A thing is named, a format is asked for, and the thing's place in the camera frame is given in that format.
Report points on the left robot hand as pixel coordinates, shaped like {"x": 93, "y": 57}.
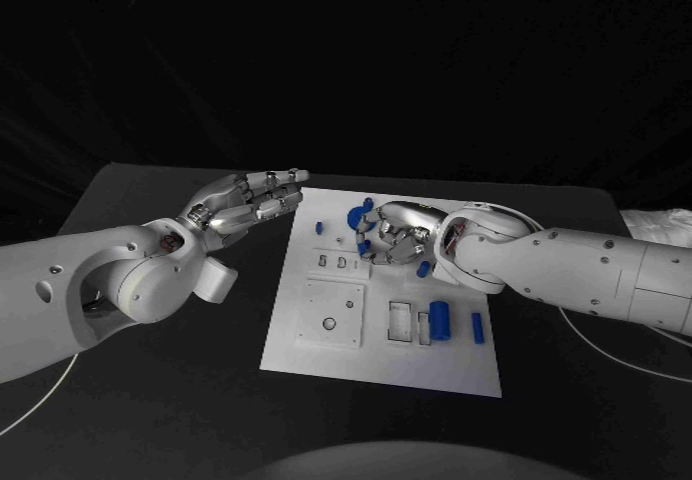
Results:
{"x": 239, "y": 210}

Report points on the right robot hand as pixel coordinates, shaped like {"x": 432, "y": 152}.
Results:
{"x": 403, "y": 232}

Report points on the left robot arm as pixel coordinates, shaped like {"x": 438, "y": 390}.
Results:
{"x": 66, "y": 285}

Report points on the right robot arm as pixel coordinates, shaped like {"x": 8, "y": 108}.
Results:
{"x": 567, "y": 262}

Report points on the white task board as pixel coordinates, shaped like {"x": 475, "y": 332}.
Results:
{"x": 379, "y": 322}

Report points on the blue gear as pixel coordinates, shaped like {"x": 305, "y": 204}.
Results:
{"x": 355, "y": 216}

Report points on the blue plug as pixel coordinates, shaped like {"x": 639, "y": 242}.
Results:
{"x": 368, "y": 202}

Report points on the short blue cylinder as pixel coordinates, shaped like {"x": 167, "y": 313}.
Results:
{"x": 425, "y": 269}

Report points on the large blue cylinder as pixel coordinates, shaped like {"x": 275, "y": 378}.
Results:
{"x": 441, "y": 320}

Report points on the long thin blue cylinder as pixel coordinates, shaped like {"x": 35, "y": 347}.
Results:
{"x": 478, "y": 328}

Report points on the white crumpled cloth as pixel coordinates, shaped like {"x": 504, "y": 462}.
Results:
{"x": 663, "y": 227}

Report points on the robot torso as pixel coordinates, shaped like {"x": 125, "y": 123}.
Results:
{"x": 412, "y": 463}

